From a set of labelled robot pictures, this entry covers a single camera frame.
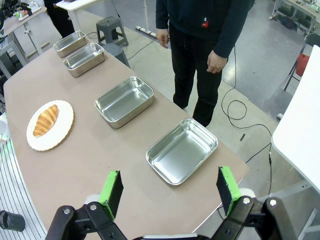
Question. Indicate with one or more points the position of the white slotted base plate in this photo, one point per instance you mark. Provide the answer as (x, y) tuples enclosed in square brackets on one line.
[(15, 190)]

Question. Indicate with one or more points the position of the person's right hand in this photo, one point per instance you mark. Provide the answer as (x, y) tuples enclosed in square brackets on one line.
[(163, 37)]

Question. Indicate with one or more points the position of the steel rectangular container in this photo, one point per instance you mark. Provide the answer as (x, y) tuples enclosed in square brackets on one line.
[(135, 111), (67, 48), (185, 150), (86, 68)]

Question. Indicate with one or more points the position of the golden croissant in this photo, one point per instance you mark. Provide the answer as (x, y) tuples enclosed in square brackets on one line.
[(45, 120)]

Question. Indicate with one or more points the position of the person in dark clothes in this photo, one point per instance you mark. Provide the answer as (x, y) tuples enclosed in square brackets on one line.
[(197, 20)]

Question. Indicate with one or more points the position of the large white table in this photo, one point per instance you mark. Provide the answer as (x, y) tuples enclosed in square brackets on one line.
[(297, 125)]

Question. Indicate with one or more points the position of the black cylinder cup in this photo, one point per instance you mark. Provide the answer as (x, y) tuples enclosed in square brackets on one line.
[(11, 221)]

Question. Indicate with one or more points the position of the grey plastic stool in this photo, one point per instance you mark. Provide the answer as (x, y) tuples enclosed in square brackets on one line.
[(116, 52), (110, 27)]

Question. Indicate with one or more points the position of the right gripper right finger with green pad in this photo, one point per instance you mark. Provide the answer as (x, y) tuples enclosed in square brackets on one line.
[(228, 190)]

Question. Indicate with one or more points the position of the person in black trousers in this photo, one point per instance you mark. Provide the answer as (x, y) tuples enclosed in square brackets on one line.
[(61, 20)]

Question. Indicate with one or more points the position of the red cloth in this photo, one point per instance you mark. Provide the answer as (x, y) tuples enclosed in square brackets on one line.
[(302, 65)]

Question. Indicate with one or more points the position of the person's left hand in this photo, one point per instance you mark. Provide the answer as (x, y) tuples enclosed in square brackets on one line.
[(216, 63)]

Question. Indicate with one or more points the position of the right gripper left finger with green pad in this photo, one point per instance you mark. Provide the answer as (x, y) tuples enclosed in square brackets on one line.
[(110, 192)]

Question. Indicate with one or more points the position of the person's right forearm, dark sleeve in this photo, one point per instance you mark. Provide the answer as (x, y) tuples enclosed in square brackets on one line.
[(162, 15)]

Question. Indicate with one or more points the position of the person's left forearm, dark sleeve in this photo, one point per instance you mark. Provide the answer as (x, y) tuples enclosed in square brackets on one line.
[(232, 35)]

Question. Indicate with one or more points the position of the black folding chair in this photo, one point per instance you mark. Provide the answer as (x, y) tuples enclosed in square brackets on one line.
[(311, 40)]

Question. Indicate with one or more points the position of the white scalloped plate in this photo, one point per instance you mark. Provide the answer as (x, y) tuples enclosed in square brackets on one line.
[(62, 130)]

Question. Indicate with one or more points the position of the white table with white leg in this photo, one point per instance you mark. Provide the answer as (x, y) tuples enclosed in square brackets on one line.
[(75, 3)]

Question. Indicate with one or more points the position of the brown-top workbench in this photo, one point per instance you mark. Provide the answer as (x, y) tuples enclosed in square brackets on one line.
[(20, 21)]

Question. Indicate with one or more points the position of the cluttered equipment bench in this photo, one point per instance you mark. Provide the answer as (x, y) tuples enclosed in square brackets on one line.
[(295, 12)]

